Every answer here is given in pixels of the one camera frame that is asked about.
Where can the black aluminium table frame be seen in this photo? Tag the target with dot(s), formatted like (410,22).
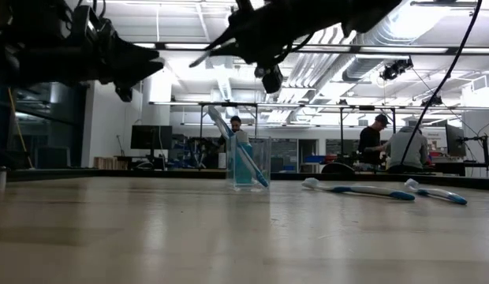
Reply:
(90,173)

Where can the person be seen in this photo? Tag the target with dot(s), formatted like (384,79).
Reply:
(420,152)
(368,142)
(236,123)

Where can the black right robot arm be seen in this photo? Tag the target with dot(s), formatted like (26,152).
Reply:
(359,13)

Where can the silver ventilation ducts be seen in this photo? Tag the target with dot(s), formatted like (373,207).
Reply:
(406,23)

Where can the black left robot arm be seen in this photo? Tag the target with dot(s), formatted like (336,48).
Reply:
(31,47)

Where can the black overhead truss frame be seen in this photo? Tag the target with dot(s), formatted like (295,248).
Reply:
(307,105)

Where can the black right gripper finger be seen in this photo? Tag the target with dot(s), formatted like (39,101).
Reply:
(230,52)
(226,39)

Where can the long overhead light bar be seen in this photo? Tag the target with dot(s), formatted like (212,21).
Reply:
(386,50)

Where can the wooden crate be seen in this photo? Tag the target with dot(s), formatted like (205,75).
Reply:
(110,163)

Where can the black ceiling camera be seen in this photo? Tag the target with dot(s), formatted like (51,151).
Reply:
(259,72)
(394,69)

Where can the small white cylinder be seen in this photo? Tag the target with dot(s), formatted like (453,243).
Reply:
(2,177)

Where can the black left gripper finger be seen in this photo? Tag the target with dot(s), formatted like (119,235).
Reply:
(130,51)
(138,71)

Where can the white paper roll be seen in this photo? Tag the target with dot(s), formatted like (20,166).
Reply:
(222,159)

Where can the black computer monitor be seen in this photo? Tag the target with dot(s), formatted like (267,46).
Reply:
(150,137)

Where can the teal mouthwash bottle white cap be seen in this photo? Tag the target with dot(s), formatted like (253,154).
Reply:
(240,173)

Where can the blue white toothbrush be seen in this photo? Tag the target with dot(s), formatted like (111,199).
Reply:
(250,163)
(366,190)
(441,193)

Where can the clear acrylic holder box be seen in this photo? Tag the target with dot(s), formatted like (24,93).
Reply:
(264,154)

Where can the black monitor on arm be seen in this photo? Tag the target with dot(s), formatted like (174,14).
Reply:
(454,140)

